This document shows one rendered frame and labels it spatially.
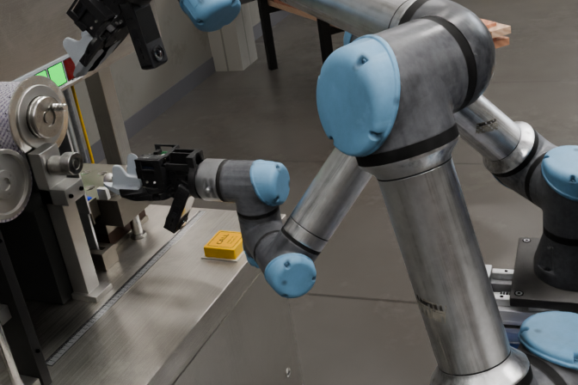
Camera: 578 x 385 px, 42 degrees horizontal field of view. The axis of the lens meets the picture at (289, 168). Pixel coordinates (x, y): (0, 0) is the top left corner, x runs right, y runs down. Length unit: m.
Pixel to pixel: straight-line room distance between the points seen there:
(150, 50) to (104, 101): 1.15
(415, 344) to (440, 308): 1.83
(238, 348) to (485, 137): 0.64
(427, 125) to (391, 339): 1.97
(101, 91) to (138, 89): 2.70
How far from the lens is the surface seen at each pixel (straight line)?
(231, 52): 5.90
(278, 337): 1.74
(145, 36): 1.24
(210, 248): 1.53
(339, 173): 1.19
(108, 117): 2.39
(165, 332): 1.36
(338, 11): 1.03
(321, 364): 2.65
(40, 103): 1.41
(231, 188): 1.29
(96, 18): 1.25
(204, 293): 1.43
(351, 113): 0.80
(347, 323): 2.82
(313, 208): 1.20
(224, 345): 1.52
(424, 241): 0.84
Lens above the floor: 1.66
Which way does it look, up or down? 24 degrees down
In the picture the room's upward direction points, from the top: 9 degrees counter-clockwise
